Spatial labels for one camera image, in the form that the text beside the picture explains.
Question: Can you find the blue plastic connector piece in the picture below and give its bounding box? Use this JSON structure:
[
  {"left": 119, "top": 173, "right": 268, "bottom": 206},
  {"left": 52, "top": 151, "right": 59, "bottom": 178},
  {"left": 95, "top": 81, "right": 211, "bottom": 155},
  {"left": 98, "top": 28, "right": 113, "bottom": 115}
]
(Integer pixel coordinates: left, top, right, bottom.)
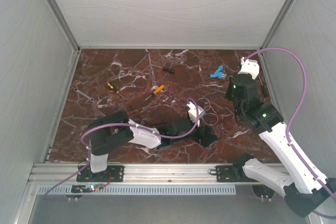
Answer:
[{"left": 209, "top": 65, "right": 227, "bottom": 79}]

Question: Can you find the dark screwdriver right edge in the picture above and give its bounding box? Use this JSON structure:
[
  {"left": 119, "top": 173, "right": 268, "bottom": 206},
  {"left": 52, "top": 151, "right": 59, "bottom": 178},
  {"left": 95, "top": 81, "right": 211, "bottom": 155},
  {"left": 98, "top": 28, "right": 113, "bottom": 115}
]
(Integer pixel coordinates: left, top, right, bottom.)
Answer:
[{"left": 258, "top": 76, "right": 269, "bottom": 98}]

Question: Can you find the orange handled screwdriver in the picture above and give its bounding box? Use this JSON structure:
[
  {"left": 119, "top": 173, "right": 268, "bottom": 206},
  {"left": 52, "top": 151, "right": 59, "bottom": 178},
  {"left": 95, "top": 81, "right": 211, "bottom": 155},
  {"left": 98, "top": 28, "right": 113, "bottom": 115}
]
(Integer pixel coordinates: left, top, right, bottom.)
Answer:
[{"left": 145, "top": 85, "right": 165, "bottom": 101}]

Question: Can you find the aluminium corner post left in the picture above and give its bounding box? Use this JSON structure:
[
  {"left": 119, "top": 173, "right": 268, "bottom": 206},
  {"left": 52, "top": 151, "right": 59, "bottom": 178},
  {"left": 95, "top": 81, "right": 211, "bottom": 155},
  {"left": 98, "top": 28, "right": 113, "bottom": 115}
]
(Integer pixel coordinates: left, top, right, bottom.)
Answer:
[{"left": 46, "top": 0, "right": 80, "bottom": 52}]

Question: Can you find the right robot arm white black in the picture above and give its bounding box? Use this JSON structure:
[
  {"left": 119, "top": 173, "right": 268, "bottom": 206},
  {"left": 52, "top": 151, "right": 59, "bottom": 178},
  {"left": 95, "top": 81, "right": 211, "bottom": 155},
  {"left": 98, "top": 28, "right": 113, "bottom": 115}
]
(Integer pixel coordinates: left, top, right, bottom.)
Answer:
[{"left": 225, "top": 73, "right": 335, "bottom": 217}]

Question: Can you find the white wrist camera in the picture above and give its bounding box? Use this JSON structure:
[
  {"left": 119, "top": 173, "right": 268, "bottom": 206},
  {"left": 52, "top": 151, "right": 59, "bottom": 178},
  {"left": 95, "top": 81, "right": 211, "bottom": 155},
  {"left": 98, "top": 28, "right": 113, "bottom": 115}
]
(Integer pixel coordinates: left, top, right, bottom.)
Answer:
[
  {"left": 187, "top": 102, "right": 205, "bottom": 127},
  {"left": 238, "top": 57, "right": 260, "bottom": 80}
]

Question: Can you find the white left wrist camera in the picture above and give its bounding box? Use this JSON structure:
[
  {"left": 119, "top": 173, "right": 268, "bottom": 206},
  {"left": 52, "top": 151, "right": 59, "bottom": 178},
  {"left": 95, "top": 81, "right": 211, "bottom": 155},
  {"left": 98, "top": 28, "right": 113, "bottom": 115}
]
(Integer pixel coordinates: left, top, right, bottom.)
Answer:
[{"left": 187, "top": 102, "right": 205, "bottom": 127}]

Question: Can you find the grey slotted cable duct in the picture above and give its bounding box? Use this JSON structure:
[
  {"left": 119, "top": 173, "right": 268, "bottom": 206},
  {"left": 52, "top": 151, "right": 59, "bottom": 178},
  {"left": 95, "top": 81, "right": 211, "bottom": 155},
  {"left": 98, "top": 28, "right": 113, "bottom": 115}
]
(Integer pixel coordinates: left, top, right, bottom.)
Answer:
[{"left": 37, "top": 185, "right": 236, "bottom": 197}]

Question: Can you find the small grey wrench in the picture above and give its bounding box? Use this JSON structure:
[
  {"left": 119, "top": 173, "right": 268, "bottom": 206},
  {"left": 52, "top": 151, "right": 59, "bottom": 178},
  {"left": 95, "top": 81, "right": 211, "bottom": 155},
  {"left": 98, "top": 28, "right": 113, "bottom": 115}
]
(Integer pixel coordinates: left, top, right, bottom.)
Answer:
[{"left": 74, "top": 88, "right": 94, "bottom": 102}]

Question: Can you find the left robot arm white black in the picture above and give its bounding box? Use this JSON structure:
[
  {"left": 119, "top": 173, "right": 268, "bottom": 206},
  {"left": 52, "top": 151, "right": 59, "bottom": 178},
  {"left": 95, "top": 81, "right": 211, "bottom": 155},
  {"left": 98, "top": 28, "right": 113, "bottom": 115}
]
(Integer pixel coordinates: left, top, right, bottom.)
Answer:
[{"left": 88, "top": 111, "right": 217, "bottom": 181}]

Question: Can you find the yellow black small tool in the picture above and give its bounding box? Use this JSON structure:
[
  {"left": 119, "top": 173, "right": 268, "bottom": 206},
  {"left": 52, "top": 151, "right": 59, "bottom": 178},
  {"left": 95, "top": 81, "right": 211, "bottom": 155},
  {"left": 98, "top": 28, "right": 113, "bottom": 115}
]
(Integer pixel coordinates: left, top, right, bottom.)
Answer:
[{"left": 107, "top": 82, "right": 126, "bottom": 101}]

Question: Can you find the small black screwdriver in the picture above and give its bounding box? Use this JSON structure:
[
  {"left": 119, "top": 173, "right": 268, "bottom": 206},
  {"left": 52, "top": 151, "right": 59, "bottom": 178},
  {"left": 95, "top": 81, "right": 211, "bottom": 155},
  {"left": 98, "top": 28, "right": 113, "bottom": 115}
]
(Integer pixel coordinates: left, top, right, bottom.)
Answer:
[{"left": 152, "top": 65, "right": 175, "bottom": 73}]

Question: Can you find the aluminium front rail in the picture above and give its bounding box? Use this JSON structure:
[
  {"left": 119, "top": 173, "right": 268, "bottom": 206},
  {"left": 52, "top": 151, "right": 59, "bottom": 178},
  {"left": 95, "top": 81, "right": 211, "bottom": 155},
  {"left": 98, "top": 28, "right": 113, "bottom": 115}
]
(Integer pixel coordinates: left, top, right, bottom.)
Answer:
[{"left": 28, "top": 162, "right": 313, "bottom": 186}]

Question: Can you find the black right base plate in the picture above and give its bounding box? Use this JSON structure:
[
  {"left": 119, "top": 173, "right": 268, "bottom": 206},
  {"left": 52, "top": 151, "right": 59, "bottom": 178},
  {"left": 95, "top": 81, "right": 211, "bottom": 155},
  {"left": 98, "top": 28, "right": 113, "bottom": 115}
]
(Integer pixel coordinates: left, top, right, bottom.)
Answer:
[{"left": 215, "top": 165, "right": 251, "bottom": 183}]

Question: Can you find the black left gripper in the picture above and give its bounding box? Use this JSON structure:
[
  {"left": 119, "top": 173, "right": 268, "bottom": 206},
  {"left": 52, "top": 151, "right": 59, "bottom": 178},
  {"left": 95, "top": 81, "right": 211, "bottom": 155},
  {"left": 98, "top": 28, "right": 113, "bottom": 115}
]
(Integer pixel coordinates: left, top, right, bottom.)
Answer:
[{"left": 172, "top": 116, "right": 217, "bottom": 147}]

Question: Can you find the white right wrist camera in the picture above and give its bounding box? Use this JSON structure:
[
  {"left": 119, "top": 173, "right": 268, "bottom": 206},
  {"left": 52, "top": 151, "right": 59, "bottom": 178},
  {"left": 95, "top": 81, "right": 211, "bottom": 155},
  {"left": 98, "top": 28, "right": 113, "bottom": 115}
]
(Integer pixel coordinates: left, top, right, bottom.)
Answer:
[{"left": 238, "top": 57, "right": 260, "bottom": 80}]

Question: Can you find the aluminium corner post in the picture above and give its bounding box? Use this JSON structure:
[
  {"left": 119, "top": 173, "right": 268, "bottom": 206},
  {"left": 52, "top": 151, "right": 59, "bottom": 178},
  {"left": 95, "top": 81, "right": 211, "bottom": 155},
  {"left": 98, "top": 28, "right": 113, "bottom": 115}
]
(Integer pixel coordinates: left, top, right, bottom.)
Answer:
[
  {"left": 260, "top": 0, "right": 295, "bottom": 49},
  {"left": 46, "top": 0, "right": 80, "bottom": 52}
]

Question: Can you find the aluminium corner post right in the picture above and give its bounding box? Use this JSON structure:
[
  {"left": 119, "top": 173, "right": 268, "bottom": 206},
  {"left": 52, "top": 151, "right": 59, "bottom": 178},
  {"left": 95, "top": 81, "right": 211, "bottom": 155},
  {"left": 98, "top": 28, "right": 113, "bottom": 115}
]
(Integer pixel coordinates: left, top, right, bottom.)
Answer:
[{"left": 260, "top": 0, "right": 295, "bottom": 49}]

